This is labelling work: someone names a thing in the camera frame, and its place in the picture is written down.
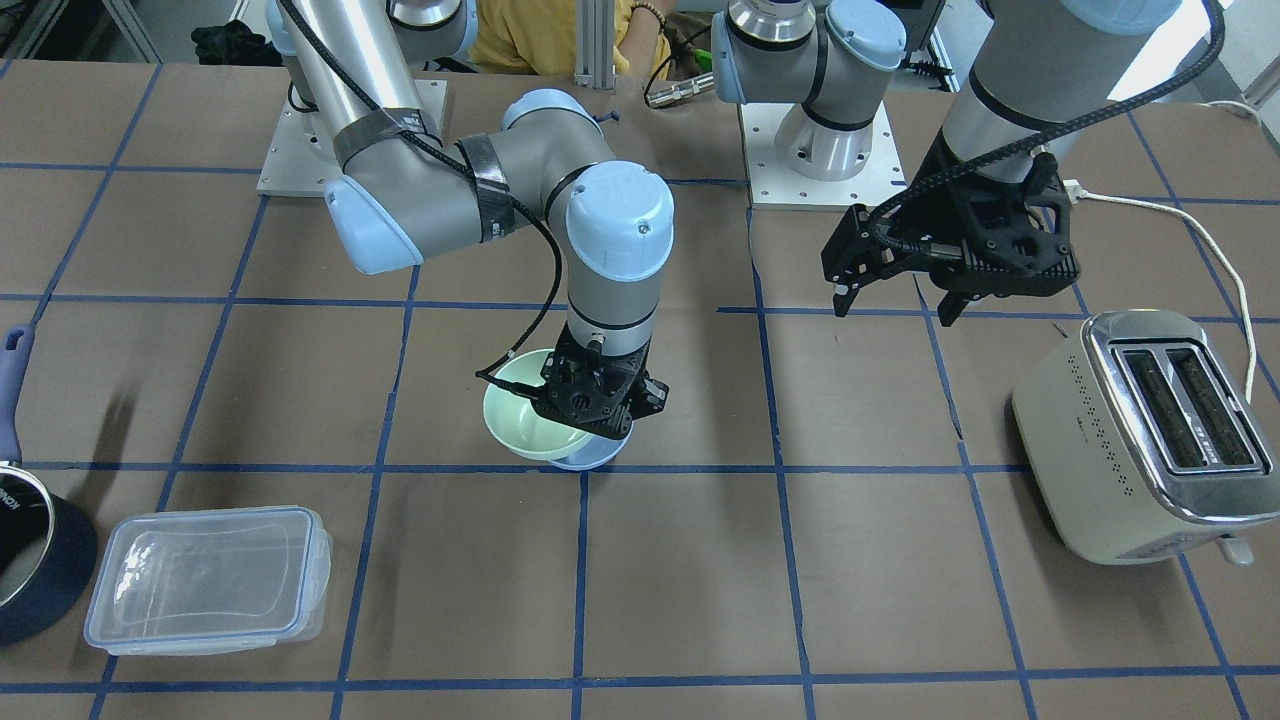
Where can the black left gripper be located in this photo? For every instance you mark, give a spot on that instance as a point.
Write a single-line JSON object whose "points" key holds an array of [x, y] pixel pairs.
{"points": [[937, 197]]}

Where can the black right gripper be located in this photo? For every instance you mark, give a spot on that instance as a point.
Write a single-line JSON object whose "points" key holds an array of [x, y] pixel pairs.
{"points": [[655, 392]]}

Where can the blue bowl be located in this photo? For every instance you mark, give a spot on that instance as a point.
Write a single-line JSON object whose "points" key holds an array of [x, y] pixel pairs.
{"points": [[588, 451]]}

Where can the green bowl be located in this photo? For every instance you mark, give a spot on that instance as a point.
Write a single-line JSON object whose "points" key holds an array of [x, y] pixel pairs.
{"points": [[513, 422]]}

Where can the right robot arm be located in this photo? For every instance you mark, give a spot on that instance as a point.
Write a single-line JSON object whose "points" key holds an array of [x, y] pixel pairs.
{"points": [[401, 196]]}

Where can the silver cream toaster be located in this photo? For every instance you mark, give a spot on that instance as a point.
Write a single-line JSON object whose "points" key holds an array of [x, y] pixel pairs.
{"points": [[1143, 444]]}

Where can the person in yellow shirt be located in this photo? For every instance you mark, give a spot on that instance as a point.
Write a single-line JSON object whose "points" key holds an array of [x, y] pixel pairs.
{"points": [[539, 38]]}

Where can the clear plastic food container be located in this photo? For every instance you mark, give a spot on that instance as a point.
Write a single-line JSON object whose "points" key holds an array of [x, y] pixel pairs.
{"points": [[197, 583]]}

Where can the dark blue saucepan with lid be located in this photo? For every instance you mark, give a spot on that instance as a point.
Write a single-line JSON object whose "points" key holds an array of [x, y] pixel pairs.
{"points": [[48, 545]]}

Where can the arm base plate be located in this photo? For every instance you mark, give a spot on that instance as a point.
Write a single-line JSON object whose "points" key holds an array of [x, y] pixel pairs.
{"points": [[305, 151], [795, 164]]}

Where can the aluminium frame post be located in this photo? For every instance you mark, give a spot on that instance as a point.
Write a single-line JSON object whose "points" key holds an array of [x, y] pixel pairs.
{"points": [[594, 50]]}

